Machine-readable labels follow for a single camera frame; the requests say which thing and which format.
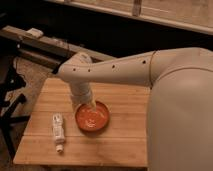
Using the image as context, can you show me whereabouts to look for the black tripod stand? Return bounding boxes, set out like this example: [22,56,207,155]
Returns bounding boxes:
[0,56,30,159]

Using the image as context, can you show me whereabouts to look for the clear white bottle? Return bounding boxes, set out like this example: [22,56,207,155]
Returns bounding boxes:
[52,113,65,153]

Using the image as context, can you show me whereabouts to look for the small white box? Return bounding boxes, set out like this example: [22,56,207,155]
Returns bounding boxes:
[26,28,43,38]

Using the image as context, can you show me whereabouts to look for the grey metal rail beam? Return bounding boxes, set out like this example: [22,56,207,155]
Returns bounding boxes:
[0,25,113,61]

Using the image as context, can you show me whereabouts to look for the orange ceramic bowl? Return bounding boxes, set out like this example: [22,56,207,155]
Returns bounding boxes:
[75,101,110,132]

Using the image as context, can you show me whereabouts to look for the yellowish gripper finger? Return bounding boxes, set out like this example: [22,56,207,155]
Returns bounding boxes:
[89,99,96,109]

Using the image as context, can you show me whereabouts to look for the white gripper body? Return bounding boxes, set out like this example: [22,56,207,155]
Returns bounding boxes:
[69,83,92,107]

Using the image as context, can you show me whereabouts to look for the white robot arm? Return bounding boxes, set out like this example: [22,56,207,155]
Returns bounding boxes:
[57,47,213,171]

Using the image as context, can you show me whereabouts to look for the wooden table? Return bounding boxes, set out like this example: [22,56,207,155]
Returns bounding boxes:
[14,78,149,167]

